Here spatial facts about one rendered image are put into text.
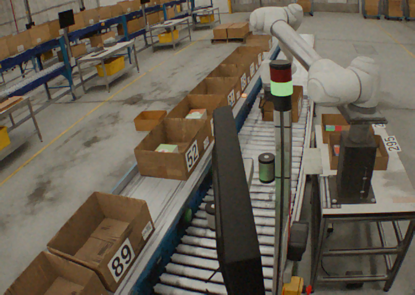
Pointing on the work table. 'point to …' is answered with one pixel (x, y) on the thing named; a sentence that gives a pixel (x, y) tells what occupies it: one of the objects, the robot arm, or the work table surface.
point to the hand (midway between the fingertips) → (270, 115)
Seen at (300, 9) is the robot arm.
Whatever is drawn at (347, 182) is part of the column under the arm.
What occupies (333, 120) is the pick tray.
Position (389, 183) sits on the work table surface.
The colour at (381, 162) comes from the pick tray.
